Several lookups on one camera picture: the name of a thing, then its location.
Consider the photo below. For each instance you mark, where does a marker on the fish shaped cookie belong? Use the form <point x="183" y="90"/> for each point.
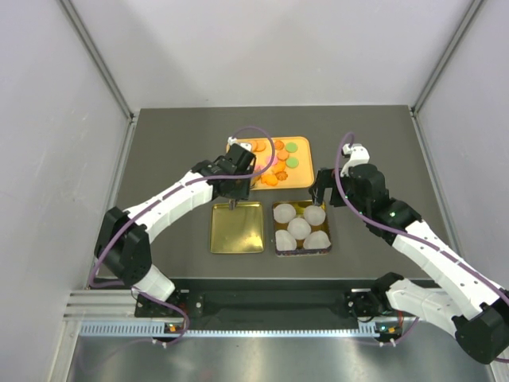
<point x="269" y="179"/>
<point x="278" y="167"/>

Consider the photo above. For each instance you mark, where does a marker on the bottom right paper cup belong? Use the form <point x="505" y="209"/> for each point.
<point x="317" y="240"/>

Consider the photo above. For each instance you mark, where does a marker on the orange plastic tray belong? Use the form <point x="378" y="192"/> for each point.
<point x="298" y="178"/>

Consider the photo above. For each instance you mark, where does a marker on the orange swirl cookie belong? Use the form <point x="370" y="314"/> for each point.
<point x="281" y="175"/>
<point x="279" y="145"/>

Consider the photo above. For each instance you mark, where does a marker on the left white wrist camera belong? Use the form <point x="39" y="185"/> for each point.
<point x="245" y="145"/>

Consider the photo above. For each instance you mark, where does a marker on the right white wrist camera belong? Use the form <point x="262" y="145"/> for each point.
<point x="355" y="155"/>

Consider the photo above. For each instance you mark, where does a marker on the green cookie lower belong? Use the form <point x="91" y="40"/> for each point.
<point x="292" y="162"/>

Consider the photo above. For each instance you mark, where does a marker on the orange swirl cookie lower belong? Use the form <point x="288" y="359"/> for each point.
<point x="281" y="175"/>

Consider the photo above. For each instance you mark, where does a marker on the gold cookie tin box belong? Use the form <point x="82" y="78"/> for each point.
<point x="300" y="251"/>

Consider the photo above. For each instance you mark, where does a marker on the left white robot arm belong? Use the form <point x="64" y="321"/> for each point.
<point x="125" y="236"/>

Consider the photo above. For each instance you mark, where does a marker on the center paper cup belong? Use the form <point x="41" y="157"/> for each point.
<point x="299" y="228"/>

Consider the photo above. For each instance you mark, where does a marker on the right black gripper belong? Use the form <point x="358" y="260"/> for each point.
<point x="326" y="179"/>

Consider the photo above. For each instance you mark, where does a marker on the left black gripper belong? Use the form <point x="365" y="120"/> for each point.
<point x="242" y="193"/>

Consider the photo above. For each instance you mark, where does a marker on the green cookie upper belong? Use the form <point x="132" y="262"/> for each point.
<point x="291" y="147"/>

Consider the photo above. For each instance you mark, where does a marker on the bottom left paper cup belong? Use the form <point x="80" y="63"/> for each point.
<point x="284" y="241"/>

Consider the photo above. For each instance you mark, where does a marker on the white slotted cable duct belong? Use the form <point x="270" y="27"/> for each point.
<point x="162" y="329"/>

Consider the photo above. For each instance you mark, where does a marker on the green cookie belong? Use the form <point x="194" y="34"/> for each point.
<point x="292" y="162"/>
<point x="291" y="147"/>

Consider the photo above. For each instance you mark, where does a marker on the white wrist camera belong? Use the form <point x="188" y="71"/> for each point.
<point x="355" y="155"/>
<point x="245" y="145"/>

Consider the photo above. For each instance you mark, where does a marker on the orange shell cookie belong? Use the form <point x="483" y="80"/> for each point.
<point x="282" y="155"/>

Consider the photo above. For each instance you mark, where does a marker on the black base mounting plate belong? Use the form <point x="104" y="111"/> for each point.
<point x="269" y="303"/>

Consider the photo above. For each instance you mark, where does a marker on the orange swirl cookie upper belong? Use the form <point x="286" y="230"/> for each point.
<point x="279" y="145"/>

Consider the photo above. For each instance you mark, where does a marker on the pink cookie upper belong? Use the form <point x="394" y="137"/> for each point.
<point x="271" y="161"/>

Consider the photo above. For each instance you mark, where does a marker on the gold tin lid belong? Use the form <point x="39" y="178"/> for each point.
<point x="237" y="231"/>

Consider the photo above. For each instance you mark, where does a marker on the top right paper cup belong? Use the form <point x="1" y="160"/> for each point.
<point x="314" y="215"/>

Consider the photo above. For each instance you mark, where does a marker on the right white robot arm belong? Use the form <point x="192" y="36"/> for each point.
<point x="469" y="306"/>

